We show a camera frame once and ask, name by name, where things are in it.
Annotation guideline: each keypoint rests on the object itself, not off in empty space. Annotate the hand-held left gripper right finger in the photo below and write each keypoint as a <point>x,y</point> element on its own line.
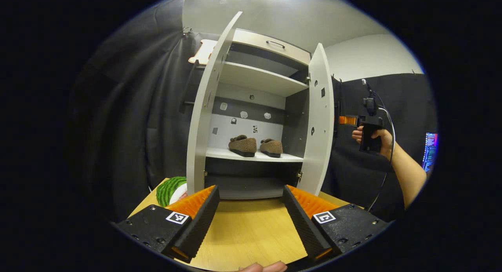
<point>302,229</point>

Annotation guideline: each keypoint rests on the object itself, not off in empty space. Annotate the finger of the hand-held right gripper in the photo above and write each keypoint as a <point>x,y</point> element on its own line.
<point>347,120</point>

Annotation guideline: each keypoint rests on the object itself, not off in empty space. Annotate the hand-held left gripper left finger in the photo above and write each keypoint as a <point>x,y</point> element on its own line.
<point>200,229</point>

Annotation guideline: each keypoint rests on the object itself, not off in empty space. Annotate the white shoe cabinet door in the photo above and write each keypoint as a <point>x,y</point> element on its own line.
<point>319,154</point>
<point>200,138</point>

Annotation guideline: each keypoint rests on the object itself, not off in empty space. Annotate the brown fuzzy shoe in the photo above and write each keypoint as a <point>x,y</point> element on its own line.
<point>271,147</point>
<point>243,145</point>

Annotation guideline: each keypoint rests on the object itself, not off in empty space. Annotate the white shoe cabinet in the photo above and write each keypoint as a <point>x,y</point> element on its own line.
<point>255,77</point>

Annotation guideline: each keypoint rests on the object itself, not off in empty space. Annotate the white cabinet drawer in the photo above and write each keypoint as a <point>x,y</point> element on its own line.
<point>251,42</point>

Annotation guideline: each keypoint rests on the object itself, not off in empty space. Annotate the green striped watermelon toy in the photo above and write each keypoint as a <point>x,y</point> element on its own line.
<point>168,189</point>

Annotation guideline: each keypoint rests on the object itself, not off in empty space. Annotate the computer monitor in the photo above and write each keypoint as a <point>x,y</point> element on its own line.
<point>430,152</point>

